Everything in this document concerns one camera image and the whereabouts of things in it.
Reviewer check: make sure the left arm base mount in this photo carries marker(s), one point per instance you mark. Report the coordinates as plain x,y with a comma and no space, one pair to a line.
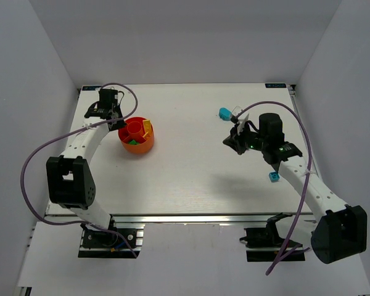
102,245

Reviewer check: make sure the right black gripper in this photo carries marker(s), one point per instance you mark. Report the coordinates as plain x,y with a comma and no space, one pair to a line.
234,140

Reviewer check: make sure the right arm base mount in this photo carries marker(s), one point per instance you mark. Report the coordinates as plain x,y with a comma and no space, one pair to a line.
263,243

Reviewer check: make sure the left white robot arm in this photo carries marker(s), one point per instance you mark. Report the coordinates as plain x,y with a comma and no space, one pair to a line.
70,181

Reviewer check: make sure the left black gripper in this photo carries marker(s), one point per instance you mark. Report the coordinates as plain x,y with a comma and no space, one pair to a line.
118,122

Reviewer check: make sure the blue corner label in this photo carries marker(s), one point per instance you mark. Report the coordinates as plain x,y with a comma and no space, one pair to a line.
275,85
90,88

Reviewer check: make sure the cyan rounded lego brick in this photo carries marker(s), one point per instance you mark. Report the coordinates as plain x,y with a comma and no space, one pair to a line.
225,114

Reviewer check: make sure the left blue corner label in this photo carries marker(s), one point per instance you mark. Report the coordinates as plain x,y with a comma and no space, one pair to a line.
90,88

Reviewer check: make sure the long yellow lego plate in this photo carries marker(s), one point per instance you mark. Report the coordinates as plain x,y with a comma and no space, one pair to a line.
147,126

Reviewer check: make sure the right blue corner label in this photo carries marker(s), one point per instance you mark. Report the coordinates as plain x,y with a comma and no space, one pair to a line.
275,85

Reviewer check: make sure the blue square lego brick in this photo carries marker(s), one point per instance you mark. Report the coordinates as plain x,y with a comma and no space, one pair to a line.
274,177

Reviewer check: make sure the orange round divided container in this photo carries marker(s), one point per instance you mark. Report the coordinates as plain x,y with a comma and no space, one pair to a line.
134,131

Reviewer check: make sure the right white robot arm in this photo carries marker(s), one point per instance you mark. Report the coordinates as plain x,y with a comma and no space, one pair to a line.
340,230

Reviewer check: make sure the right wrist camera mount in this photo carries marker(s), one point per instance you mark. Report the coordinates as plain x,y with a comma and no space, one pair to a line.
239,117

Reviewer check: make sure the aluminium table front rail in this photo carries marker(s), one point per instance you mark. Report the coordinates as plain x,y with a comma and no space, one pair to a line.
142,219

